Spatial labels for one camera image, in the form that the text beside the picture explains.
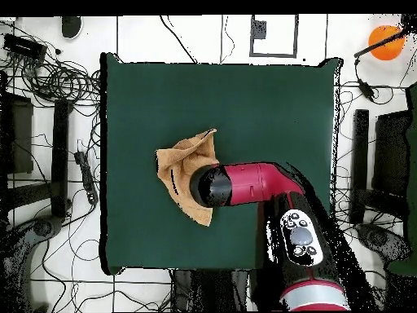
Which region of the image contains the yellow terry towel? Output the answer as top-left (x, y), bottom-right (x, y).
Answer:
top-left (155, 128), bottom-right (220, 227)

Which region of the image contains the dark flat panel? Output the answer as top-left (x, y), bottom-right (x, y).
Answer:
top-left (371, 109), bottom-right (412, 196)
top-left (0, 92), bottom-right (34, 175)

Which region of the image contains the dark green table cloth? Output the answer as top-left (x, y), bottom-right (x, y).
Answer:
top-left (99, 51), bottom-right (341, 276)

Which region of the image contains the black power strip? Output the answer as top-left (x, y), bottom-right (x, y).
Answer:
top-left (73, 150), bottom-right (99, 205)

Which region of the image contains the grey square tape outline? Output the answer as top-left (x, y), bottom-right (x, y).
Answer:
top-left (249, 14), bottom-right (299, 59)

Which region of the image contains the black stand bar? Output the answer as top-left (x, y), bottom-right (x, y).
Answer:
top-left (349, 108), bottom-right (370, 226)
top-left (50, 99), bottom-right (73, 218)

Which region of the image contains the grey stand base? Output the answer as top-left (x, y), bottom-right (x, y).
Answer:
top-left (355, 223), bottom-right (412, 263)
top-left (0, 214), bottom-right (64, 312)

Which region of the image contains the black power adapter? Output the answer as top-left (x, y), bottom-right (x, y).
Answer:
top-left (357, 79), bottom-right (375, 100)

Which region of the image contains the person's dark shoe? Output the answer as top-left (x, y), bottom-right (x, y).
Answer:
top-left (60, 15), bottom-right (83, 40)

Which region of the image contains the black rod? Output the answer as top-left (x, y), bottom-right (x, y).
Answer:
top-left (353, 27), bottom-right (417, 59)

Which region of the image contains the orange ball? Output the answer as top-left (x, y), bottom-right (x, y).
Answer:
top-left (367, 24), bottom-right (406, 62)

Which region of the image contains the black electronics box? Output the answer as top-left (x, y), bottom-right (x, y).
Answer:
top-left (2, 33), bottom-right (48, 61)

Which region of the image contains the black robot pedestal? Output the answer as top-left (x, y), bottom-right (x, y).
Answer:
top-left (170, 268), bottom-right (250, 312)

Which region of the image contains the tangle of black cables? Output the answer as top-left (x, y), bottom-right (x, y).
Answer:
top-left (19, 48), bottom-right (102, 108)

